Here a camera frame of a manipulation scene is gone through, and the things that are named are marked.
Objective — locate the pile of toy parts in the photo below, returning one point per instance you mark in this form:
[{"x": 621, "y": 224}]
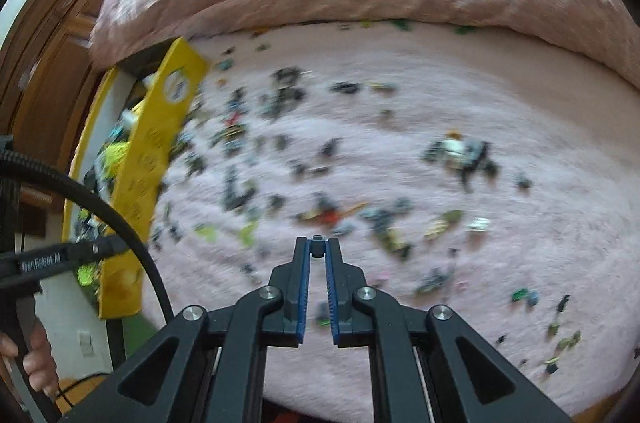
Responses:
[{"x": 112, "y": 153}]

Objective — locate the toy bricks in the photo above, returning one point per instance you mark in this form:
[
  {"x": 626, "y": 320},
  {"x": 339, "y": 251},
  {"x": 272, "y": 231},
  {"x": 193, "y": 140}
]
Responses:
[{"x": 237, "y": 198}]

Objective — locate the small grey toy brick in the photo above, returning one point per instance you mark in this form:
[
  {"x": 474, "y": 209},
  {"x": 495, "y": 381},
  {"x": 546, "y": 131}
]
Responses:
[{"x": 316, "y": 248}]

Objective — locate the wooden wardrobe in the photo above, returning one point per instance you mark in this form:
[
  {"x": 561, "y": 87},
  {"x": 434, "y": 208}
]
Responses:
[{"x": 50, "y": 68}]

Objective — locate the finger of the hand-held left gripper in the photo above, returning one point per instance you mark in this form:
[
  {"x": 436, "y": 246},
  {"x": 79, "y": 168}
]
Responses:
[{"x": 100, "y": 248}]

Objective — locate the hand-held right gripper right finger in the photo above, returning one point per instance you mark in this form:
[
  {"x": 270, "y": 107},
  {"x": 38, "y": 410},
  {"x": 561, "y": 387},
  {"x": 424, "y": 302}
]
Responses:
[{"x": 332, "y": 283}]

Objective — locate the white wall socket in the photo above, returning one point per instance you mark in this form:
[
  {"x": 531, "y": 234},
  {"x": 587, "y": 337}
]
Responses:
[{"x": 86, "y": 343}]

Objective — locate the person's left hand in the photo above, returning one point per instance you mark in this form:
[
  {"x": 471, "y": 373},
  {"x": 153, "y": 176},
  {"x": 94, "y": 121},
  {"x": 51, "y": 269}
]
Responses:
[{"x": 42, "y": 363}]

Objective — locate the yellow cardboard box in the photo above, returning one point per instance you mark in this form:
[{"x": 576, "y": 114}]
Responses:
[{"x": 145, "y": 143}]

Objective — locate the white toy minifigure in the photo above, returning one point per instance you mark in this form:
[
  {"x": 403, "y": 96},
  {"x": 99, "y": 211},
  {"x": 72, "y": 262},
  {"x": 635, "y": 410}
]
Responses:
[{"x": 452, "y": 148}]

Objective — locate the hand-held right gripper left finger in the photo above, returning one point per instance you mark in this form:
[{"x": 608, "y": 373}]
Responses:
[{"x": 302, "y": 283}]

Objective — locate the pink fleece bed sheet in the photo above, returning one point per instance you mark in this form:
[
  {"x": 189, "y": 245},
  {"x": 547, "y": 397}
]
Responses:
[{"x": 500, "y": 228}]

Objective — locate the green mat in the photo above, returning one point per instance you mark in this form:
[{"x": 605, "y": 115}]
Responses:
[{"x": 135, "y": 328}]

